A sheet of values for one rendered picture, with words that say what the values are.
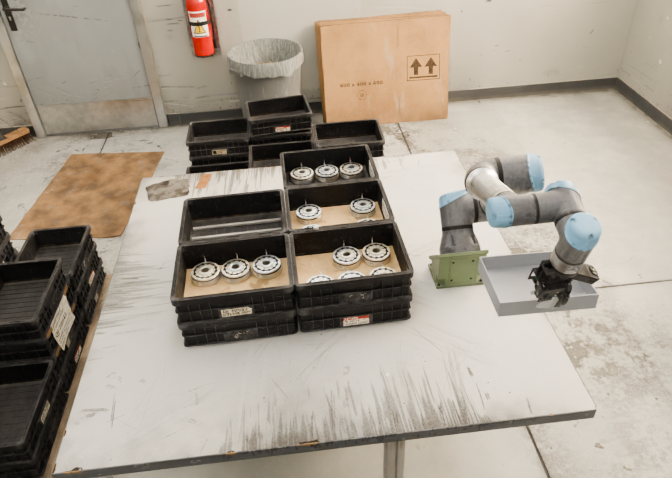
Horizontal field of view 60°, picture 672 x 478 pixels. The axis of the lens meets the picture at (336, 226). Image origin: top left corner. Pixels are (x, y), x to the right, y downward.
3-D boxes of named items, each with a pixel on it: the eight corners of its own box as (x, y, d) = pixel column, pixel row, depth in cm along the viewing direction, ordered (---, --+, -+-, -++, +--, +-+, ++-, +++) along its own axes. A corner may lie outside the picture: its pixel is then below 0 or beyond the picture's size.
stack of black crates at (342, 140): (377, 180, 386) (377, 118, 360) (385, 205, 362) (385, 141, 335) (316, 185, 384) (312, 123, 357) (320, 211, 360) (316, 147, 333)
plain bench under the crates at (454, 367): (445, 254, 344) (454, 150, 303) (555, 526, 216) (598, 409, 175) (170, 282, 335) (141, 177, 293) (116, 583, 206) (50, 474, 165)
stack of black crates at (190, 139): (255, 161, 413) (249, 117, 393) (255, 183, 389) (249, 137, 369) (198, 166, 411) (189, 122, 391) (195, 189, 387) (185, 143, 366)
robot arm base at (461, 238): (472, 251, 227) (469, 226, 228) (486, 249, 212) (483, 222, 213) (434, 255, 225) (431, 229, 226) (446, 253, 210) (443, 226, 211)
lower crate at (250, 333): (293, 279, 227) (290, 255, 220) (299, 336, 203) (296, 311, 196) (189, 291, 224) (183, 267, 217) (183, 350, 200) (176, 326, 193)
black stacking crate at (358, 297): (394, 245, 224) (395, 221, 217) (413, 298, 200) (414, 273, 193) (291, 257, 220) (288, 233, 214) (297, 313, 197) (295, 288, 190)
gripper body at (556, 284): (526, 279, 153) (539, 252, 143) (557, 274, 154) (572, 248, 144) (537, 304, 148) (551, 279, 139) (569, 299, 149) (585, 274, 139)
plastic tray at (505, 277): (566, 262, 176) (569, 249, 173) (595, 308, 160) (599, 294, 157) (477, 269, 175) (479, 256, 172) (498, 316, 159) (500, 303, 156)
